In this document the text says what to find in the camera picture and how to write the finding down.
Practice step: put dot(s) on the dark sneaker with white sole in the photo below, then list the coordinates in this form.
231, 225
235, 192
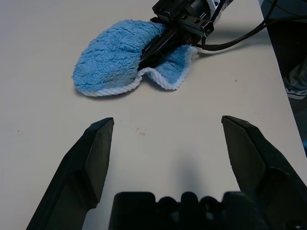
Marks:
297, 93

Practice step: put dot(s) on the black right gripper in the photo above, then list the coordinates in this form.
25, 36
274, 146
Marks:
177, 12

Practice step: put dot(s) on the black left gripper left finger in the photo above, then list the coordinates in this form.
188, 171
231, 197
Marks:
79, 163

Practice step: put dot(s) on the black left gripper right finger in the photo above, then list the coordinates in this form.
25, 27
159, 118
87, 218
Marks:
254, 153

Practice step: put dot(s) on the blue terry rag white edge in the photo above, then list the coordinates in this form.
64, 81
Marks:
108, 60

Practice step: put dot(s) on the grey trouser leg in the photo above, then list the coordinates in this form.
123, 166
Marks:
296, 74

